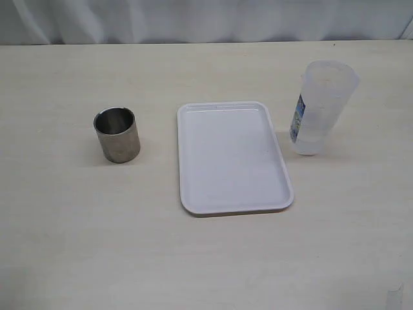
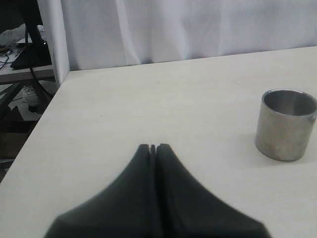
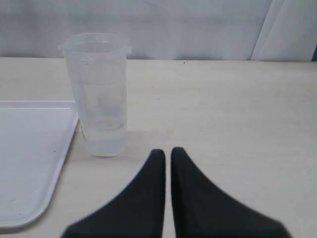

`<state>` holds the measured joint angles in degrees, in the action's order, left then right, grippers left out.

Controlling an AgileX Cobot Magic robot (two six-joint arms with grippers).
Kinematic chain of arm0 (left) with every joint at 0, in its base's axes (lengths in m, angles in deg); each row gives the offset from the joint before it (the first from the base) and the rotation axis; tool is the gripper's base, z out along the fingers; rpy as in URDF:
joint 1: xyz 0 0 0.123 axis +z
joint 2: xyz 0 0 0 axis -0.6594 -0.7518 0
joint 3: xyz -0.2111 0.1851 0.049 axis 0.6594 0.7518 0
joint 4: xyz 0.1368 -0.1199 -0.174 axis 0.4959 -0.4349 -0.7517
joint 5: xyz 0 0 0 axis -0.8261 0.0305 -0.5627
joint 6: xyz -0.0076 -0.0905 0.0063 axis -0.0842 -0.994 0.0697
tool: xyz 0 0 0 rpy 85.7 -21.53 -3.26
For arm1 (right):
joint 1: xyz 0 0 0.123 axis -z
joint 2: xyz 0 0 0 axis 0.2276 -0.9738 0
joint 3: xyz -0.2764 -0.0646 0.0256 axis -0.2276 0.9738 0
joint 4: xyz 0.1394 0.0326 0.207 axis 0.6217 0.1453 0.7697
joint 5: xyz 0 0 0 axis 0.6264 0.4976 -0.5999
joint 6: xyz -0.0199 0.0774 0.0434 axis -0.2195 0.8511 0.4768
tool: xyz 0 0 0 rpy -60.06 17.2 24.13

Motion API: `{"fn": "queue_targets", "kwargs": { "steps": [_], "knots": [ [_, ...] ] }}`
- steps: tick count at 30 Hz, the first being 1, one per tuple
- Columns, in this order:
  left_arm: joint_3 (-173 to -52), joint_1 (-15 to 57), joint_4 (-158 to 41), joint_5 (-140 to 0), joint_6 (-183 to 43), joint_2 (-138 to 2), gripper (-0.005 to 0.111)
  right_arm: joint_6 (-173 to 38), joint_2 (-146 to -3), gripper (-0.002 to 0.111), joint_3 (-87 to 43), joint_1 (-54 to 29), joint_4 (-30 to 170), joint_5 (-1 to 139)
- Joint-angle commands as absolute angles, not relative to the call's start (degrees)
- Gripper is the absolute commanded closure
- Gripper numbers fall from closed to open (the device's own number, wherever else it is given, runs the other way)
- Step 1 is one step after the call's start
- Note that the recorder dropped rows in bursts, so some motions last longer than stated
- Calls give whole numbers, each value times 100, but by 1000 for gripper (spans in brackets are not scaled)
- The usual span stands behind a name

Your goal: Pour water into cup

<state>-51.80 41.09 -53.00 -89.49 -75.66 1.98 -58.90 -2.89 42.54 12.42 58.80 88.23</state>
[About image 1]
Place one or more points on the white backdrop curtain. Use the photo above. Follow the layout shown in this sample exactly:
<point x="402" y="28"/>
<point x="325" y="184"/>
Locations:
<point x="97" y="22"/>

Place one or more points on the white plastic tray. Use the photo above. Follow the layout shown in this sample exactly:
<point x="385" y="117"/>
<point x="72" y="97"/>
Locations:
<point x="230" y="161"/>

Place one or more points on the stainless steel cup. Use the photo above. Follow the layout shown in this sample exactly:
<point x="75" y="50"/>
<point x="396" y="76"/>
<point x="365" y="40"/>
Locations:
<point x="117" y="133"/>

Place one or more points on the clear plastic measuring beaker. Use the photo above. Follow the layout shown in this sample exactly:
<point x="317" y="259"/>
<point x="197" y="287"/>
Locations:
<point x="327" y="86"/>

